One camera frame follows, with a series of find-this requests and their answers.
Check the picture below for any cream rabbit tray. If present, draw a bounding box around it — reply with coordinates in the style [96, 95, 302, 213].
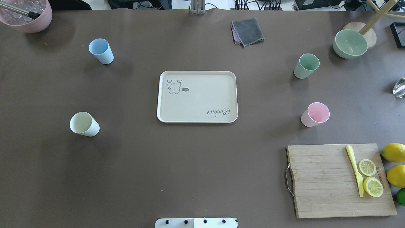
[157, 71, 238, 123]

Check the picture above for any pink bowl with ice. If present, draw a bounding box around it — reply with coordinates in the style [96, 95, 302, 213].
[0, 0, 52, 33]

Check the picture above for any lemon half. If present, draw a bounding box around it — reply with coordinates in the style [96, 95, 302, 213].
[363, 176, 384, 197]
[358, 159, 377, 176]

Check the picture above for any yellow lemon lower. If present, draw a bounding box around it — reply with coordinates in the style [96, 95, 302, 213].
[387, 164, 405, 188]

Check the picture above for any black framed mirror tray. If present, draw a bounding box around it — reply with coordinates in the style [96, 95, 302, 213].
[389, 22, 405, 48]

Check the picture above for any purple cloth underneath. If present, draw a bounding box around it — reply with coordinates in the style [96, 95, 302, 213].
[231, 27, 241, 45]

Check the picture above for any steel metal scoop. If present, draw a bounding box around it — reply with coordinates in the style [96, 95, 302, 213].
[392, 75, 405, 98]

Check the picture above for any green plastic cup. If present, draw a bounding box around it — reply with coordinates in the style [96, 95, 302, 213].
[294, 53, 320, 79]

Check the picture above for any lemon half lower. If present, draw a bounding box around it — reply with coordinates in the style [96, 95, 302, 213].
[363, 176, 384, 197]

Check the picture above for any grey folded cloth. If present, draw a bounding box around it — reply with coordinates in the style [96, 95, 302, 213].
[231, 18, 265, 47]

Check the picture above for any green ceramic bowl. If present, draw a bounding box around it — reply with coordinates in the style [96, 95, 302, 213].
[333, 30, 368, 59]

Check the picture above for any pink plastic cup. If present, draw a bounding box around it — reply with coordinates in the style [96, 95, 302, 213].
[301, 102, 330, 127]

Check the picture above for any cream white plastic cup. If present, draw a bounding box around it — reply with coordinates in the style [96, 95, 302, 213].
[70, 112, 100, 137]

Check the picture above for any yellow lemon upper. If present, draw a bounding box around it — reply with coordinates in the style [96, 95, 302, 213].
[381, 143, 405, 162]

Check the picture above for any blue plastic cup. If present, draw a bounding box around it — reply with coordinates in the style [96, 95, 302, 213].
[88, 38, 114, 65]

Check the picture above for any yellow lemon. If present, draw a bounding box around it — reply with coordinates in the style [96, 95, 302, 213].
[381, 143, 405, 162]
[387, 164, 405, 188]

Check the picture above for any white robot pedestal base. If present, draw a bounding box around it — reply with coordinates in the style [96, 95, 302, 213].
[155, 217, 238, 228]

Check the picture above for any lemon half upper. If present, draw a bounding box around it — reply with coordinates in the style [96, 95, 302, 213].
[358, 159, 377, 176]

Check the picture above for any yellow plastic knife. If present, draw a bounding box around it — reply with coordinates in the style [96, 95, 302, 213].
[346, 145, 364, 197]

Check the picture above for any green lime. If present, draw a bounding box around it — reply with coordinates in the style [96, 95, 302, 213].
[396, 188, 405, 206]

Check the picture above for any bamboo cutting board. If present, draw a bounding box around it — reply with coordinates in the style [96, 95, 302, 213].
[286, 144, 397, 219]

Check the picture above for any round wooden stand base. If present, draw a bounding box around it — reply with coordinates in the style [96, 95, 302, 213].
[343, 0, 404, 49]

